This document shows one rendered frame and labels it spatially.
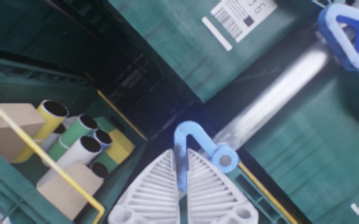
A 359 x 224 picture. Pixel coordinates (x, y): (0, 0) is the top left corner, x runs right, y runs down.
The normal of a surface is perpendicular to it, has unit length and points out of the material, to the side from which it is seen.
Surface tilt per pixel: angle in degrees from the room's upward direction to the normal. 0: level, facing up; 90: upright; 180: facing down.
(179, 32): 98
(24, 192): 0
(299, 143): 96
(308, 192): 94
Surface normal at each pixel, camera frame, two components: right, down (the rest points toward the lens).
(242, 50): -0.01, 0.13
